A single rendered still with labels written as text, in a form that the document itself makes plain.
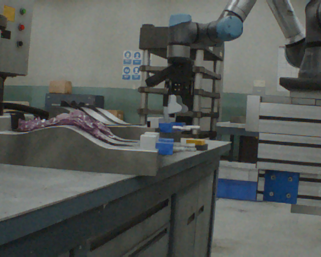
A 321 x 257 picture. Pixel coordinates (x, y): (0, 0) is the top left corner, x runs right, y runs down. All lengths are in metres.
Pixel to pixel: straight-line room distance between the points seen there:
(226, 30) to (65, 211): 0.79
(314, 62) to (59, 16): 8.79
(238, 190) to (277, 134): 3.50
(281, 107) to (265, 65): 6.78
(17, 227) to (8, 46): 1.45
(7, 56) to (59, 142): 1.06
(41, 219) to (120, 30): 8.18
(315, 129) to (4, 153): 0.74
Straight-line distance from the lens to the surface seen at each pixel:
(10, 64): 1.96
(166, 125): 1.23
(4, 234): 0.56
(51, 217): 0.64
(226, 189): 4.51
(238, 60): 7.86
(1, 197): 0.65
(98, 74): 8.81
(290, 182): 1.06
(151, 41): 5.51
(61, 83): 8.68
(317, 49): 1.03
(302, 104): 1.01
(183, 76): 1.33
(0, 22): 1.69
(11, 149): 0.98
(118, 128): 1.24
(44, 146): 0.94
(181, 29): 1.34
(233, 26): 1.27
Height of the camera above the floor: 0.95
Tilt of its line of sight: 3 degrees down
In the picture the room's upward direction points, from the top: 3 degrees clockwise
